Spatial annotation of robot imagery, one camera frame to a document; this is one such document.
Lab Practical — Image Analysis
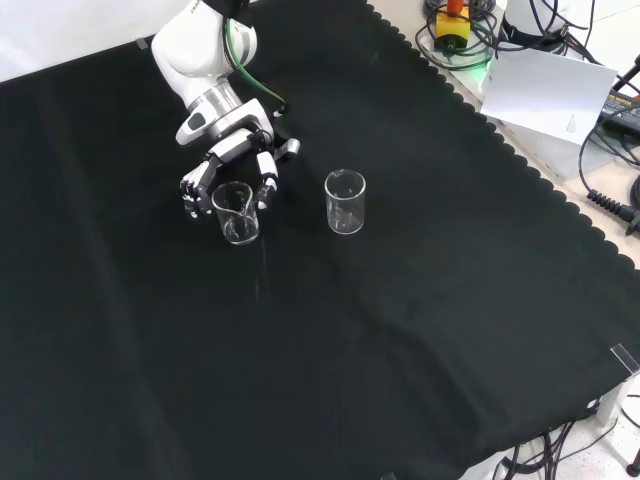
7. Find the white bench frame block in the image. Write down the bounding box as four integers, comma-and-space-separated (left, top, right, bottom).
597, 374, 640, 426

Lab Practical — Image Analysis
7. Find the black power adapter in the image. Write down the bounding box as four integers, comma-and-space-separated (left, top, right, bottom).
597, 85, 640, 129

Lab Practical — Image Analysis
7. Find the black cable loop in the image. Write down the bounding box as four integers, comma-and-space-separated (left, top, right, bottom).
415, 0, 501, 71

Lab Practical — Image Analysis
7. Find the green cable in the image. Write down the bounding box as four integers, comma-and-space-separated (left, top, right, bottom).
224, 17, 290, 119

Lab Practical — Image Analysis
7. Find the black spiral cable with plug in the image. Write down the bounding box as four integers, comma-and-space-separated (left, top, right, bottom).
578, 122, 640, 237

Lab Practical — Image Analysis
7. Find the black bench cloth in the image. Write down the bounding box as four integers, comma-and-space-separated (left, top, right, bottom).
0, 0, 640, 480

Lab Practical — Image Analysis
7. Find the black cable bundle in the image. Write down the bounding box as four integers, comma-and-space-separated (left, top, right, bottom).
492, 419, 621, 480

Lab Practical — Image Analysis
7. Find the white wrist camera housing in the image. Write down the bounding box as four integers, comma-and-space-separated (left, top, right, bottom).
174, 98, 276, 147

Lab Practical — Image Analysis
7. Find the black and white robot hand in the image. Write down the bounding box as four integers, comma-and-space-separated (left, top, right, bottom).
180, 127, 301, 220

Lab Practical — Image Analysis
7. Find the black tripod foot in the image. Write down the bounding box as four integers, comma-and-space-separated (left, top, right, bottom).
624, 432, 640, 476

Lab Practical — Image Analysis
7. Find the clear glass beaker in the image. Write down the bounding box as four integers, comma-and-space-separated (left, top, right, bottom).
323, 168, 367, 236
211, 181, 260, 246

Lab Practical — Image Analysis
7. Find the yellow stop button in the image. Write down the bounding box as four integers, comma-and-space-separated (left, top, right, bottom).
433, 0, 474, 54

